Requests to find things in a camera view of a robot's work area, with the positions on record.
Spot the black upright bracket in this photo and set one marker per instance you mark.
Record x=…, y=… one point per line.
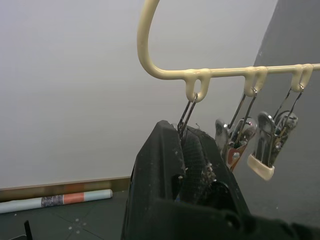
x=28, y=230

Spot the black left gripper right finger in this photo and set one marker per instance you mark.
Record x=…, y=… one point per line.
x=200, y=160

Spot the wooden baseboard strip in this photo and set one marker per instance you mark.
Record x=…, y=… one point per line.
x=75, y=185

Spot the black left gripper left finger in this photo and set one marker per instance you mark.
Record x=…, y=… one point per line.
x=155, y=160

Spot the rolled pale printed mat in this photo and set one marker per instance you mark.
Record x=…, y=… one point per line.
x=75, y=198

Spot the metal clip with cream tips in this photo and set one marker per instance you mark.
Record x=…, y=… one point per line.
x=182, y=126
x=265, y=125
x=246, y=130

